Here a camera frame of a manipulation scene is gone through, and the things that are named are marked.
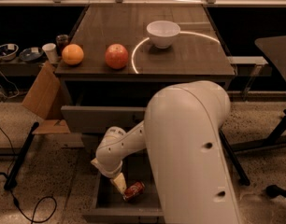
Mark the white ceramic bowl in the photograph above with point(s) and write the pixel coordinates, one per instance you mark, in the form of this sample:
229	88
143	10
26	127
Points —
162	33

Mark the black stand leg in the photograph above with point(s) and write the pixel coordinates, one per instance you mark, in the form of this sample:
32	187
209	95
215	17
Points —
243	179
11	178

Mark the black stand leg right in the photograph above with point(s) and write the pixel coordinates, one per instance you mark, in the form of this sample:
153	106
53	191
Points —
243	179

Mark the grey middle drawer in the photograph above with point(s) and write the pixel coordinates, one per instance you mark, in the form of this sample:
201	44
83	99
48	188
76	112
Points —
90	141

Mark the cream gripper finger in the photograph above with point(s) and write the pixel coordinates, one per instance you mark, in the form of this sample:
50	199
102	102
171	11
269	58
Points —
119	183

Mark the metal bowl on shelf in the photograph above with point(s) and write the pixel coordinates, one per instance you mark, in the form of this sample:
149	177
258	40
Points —
8	52

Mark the grey bottom drawer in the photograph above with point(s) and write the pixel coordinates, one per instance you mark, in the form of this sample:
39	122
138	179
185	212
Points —
109	207

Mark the grey drawer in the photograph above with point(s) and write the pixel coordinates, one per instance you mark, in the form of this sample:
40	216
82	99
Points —
109	207
99	105
90	141

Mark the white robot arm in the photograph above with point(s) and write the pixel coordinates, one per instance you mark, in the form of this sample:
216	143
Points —
180	131

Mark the black stand leg left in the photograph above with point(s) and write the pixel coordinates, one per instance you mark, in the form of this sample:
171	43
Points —
11	178

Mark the red coke can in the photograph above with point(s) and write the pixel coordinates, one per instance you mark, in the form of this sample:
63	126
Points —
134	190

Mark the dark side table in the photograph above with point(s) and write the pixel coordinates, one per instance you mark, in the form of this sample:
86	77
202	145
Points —
274	53

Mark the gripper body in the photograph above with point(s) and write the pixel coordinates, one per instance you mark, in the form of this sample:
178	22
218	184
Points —
111	171

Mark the grey top drawer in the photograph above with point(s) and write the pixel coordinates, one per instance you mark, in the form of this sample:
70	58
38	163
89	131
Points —
99	105

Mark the red apple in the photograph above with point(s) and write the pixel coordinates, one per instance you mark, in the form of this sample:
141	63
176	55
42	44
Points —
116	56

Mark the brown cardboard box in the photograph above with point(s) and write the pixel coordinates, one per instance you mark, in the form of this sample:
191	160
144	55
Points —
45	99

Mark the white paper cup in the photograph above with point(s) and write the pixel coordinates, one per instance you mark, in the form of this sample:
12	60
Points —
51	52

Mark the grey drawer cabinet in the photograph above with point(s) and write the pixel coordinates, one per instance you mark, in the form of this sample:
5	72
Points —
196	54

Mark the blue bowl on shelf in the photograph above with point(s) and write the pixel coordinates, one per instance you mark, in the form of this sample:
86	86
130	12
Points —
30	55

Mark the orange fruit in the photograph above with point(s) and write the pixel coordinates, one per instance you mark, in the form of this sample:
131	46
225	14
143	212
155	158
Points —
72	54

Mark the dark glass jar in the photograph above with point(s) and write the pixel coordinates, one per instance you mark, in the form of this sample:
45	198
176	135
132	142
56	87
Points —
61	42

